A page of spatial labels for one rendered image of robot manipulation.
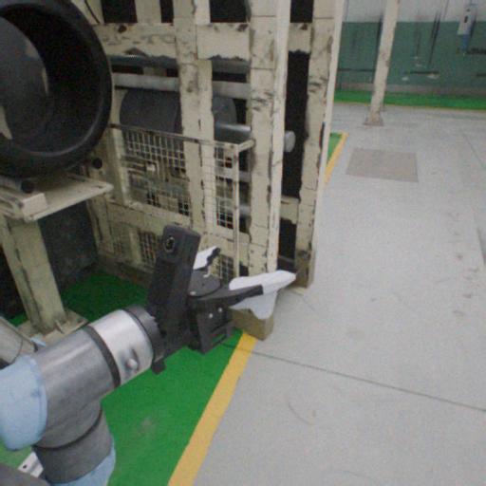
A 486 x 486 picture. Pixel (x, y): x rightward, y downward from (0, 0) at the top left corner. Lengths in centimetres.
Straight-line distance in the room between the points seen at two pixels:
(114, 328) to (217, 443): 122
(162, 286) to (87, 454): 19
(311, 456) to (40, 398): 129
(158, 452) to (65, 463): 115
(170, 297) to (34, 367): 15
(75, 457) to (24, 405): 10
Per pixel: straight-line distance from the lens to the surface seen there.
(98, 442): 49
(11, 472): 82
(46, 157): 144
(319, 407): 173
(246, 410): 169
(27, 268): 197
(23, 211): 144
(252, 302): 50
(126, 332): 43
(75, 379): 42
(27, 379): 42
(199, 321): 47
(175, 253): 45
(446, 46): 1014
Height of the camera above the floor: 136
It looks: 30 degrees down
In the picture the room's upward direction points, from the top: straight up
